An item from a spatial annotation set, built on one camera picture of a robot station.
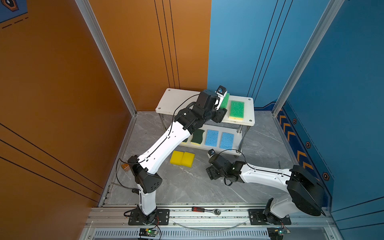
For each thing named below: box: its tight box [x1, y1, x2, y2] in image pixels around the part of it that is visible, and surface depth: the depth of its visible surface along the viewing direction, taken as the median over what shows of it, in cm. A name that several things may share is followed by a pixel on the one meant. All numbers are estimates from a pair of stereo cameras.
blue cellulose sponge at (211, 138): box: [204, 129, 219, 147], surface depth 98 cm
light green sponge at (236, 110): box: [229, 100, 245, 121], surface depth 72 cm
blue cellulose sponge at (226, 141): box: [219, 132, 235, 151], surface depth 96 cm
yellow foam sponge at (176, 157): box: [170, 150, 185, 166], surface depth 94 cm
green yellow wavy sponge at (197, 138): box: [190, 129, 205, 146], surface depth 96 cm
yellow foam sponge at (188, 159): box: [180, 151, 196, 168], surface depth 95 cm
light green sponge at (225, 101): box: [220, 93, 230, 110], surface depth 71 cm
